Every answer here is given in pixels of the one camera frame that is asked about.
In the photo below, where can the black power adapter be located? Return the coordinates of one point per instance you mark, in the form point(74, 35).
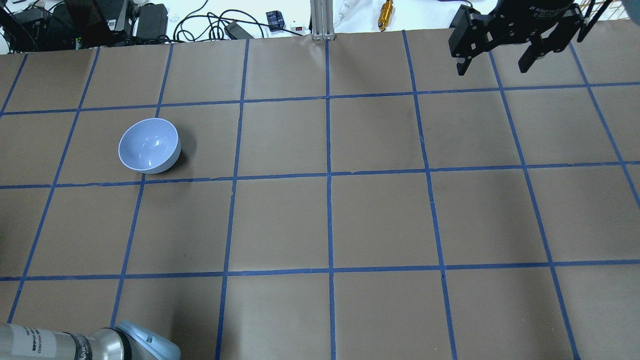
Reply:
point(235, 32)

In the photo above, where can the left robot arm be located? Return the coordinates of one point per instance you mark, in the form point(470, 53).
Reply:
point(125, 341)

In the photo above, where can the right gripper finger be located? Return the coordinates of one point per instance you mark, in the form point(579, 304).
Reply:
point(529, 57)
point(463, 63)

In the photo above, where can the small blue box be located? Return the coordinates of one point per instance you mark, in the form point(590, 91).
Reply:
point(275, 21)

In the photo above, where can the blue bowl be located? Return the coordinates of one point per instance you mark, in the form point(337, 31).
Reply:
point(150, 146)

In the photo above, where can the aluminium frame post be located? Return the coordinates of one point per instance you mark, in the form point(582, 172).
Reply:
point(322, 20)

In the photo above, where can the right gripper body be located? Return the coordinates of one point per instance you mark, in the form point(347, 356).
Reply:
point(531, 15)

